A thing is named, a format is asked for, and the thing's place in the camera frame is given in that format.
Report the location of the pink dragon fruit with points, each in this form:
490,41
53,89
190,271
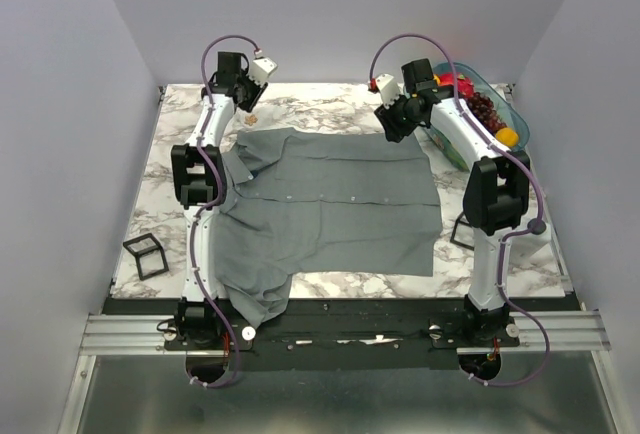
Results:
466,88

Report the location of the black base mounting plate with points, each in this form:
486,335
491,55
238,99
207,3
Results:
333,316

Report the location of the dark purple grapes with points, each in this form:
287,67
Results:
482,107

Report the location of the left black square frame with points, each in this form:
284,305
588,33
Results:
148,254

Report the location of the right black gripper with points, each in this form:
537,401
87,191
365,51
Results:
393,132

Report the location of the orange at tub front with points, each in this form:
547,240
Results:
507,136

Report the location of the black square frame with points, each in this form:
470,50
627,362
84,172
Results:
462,233
148,254

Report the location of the grey button shirt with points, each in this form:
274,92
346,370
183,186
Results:
301,202

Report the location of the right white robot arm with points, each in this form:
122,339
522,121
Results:
497,191

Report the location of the aluminium rail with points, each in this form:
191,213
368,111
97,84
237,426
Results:
568,331

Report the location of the clear teal fruit tub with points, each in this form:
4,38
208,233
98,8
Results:
504,110

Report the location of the right black square frame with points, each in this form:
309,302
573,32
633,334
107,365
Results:
462,233

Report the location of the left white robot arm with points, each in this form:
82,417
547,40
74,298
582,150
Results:
200,186

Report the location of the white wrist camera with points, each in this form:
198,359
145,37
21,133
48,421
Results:
387,87
260,70

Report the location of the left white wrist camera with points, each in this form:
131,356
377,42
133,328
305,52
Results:
260,70

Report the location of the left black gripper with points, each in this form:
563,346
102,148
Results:
256,90

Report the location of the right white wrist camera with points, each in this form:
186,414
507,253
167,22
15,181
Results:
387,87

